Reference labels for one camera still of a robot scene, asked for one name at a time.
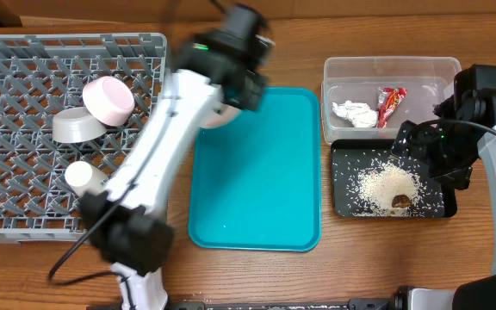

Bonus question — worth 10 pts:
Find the large white plate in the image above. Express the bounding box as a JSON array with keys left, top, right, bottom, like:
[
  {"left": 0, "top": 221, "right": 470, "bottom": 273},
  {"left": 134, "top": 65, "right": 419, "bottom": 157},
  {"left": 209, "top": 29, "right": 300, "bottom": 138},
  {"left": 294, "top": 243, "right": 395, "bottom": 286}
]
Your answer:
[{"left": 201, "top": 103, "right": 241, "bottom": 129}]

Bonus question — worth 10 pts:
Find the red snack wrapper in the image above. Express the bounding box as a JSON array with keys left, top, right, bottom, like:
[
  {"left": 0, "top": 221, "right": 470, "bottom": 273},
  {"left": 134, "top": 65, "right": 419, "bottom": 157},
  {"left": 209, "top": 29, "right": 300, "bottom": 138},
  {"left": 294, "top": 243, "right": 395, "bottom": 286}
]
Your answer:
[{"left": 377, "top": 87, "right": 407, "bottom": 128}]

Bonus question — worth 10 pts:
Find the white tissue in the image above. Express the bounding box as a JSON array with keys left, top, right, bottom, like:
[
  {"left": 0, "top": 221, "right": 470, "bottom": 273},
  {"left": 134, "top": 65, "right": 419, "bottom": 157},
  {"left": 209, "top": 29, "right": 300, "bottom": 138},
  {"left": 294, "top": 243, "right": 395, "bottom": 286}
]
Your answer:
[{"left": 332, "top": 100, "right": 378, "bottom": 128}]

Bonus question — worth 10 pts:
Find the grey bowl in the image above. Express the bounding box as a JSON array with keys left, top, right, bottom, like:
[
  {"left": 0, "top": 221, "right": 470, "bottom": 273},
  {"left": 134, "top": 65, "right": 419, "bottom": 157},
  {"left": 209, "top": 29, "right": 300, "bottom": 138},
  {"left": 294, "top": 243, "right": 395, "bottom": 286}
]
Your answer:
[{"left": 52, "top": 107, "right": 107, "bottom": 144}]

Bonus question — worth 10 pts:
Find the white paper cup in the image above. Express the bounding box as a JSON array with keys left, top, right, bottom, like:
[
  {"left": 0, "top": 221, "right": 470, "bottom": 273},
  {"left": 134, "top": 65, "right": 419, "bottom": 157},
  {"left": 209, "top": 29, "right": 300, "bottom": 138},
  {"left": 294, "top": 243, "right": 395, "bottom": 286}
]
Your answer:
[{"left": 65, "top": 161, "right": 108, "bottom": 197}]

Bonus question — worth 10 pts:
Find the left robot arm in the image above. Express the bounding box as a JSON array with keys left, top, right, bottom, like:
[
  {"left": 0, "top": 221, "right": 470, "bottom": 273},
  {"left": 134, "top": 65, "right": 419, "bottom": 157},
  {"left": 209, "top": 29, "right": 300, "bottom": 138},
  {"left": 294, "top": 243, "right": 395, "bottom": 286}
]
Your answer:
[{"left": 79, "top": 30, "right": 275, "bottom": 309}]

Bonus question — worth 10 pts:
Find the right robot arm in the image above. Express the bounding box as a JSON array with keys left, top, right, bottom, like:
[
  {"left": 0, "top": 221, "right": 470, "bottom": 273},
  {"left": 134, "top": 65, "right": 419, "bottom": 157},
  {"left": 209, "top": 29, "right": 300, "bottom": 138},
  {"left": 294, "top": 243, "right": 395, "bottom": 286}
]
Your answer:
[{"left": 391, "top": 89, "right": 496, "bottom": 309}]

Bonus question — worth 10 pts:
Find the black food waste tray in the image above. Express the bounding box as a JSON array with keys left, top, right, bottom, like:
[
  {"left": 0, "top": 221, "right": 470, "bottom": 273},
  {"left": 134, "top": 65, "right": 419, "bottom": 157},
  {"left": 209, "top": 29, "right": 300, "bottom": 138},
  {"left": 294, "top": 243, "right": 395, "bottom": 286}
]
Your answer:
[{"left": 330, "top": 138, "right": 458, "bottom": 219}]

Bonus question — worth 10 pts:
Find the clear plastic waste bin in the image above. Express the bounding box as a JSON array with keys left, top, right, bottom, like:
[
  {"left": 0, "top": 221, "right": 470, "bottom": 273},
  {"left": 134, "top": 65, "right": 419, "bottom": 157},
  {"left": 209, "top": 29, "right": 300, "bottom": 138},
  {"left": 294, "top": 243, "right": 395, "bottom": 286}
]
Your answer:
[{"left": 321, "top": 56, "right": 461, "bottom": 144}]

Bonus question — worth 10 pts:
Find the brown food scrap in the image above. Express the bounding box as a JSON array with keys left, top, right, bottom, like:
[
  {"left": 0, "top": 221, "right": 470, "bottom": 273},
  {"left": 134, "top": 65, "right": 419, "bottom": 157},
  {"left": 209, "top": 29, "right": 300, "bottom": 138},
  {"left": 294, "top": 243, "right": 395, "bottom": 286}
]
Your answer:
[{"left": 392, "top": 195, "right": 412, "bottom": 208}]

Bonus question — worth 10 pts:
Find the spilled rice pile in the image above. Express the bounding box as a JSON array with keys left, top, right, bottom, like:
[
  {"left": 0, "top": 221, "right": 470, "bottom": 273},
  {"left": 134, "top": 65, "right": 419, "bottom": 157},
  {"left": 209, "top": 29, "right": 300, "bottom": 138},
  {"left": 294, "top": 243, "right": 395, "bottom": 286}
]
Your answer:
[{"left": 333, "top": 148, "right": 445, "bottom": 217}]

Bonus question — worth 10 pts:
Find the teal plastic tray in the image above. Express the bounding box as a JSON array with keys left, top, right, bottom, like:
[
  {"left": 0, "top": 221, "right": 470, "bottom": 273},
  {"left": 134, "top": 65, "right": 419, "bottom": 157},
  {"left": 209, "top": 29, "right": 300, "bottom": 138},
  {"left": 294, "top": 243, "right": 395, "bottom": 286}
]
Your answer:
[{"left": 188, "top": 87, "right": 322, "bottom": 252}]

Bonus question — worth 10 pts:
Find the grey plastic dish rack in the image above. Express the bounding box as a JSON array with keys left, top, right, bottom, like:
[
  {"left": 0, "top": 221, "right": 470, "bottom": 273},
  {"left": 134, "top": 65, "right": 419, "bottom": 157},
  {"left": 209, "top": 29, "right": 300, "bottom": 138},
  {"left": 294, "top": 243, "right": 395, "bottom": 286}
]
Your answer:
[{"left": 0, "top": 33, "right": 168, "bottom": 244}]

